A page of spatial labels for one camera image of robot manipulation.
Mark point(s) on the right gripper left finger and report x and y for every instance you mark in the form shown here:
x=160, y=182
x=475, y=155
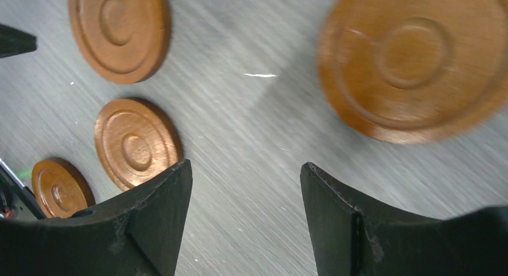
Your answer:
x=138, y=232

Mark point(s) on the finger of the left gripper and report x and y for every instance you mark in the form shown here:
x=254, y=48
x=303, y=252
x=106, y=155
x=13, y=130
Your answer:
x=15, y=42

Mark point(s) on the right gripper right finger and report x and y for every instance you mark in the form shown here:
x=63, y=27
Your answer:
x=353, y=233

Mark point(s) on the brown wooden coaster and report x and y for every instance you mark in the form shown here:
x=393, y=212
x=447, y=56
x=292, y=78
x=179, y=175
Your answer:
x=59, y=188
x=135, y=141
x=124, y=41
x=413, y=71

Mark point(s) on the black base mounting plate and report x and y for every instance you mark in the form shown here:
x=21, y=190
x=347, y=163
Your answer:
x=17, y=200

